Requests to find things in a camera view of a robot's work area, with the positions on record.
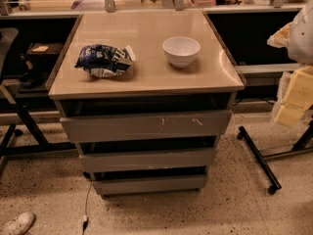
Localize grey bottom drawer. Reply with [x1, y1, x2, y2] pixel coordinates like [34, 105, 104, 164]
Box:
[93, 174, 207, 195]

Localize white shoe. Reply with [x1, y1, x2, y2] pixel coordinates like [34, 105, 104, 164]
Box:
[0, 211, 35, 235]

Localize grey top drawer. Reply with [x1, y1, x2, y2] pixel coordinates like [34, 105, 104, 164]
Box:
[61, 110, 231, 143]

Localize grey drawer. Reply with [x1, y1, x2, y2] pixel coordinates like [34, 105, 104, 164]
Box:
[79, 148, 217, 172]
[93, 174, 207, 195]
[61, 110, 231, 143]

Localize crumpled blue chip bag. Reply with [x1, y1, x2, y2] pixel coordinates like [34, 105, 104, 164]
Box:
[75, 44, 136, 78]

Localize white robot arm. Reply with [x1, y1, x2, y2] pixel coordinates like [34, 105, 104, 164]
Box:
[267, 0, 313, 126]

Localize floor cable with plug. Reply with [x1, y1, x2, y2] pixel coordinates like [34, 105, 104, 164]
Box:
[81, 179, 94, 235]

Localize yellow taped gripper finger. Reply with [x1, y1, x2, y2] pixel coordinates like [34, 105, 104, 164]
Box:
[273, 66, 313, 126]

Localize grey middle drawer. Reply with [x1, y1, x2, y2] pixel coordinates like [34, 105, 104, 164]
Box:
[79, 148, 217, 172]

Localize black wheeled stand base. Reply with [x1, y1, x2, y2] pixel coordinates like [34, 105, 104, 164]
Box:
[237, 120, 313, 195]

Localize grey drawer cabinet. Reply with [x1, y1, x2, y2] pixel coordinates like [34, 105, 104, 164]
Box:
[45, 9, 246, 199]

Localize white bowl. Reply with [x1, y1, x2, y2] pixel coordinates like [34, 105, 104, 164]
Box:
[162, 36, 201, 68]

